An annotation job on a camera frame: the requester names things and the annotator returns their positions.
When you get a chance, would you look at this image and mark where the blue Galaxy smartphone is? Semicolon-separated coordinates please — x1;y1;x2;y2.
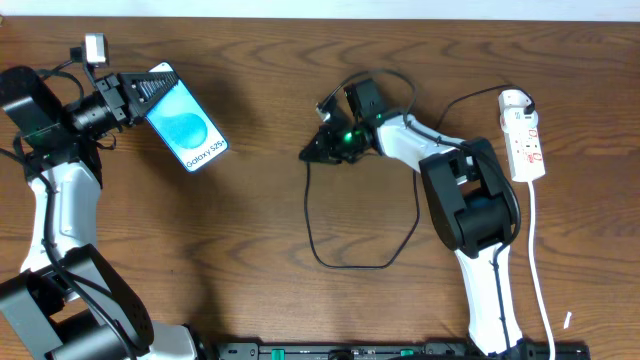
146;78;229;172

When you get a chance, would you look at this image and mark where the black charger cable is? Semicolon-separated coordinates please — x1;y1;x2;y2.
303;85;537;271

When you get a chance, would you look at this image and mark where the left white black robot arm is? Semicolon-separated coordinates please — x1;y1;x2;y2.
1;66;213;359

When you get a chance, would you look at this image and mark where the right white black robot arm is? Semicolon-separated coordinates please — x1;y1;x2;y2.
299;79;523;358

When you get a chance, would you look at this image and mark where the white USB charger adapter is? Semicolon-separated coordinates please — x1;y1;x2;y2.
498;89;535;120

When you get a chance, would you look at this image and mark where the white power strip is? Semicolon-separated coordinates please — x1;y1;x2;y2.
500;109;546;183

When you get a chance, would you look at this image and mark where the white paper scrap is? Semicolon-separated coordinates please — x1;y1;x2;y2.
563;311;573;330

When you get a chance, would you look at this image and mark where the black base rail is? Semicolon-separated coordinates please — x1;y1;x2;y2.
214;341;591;360

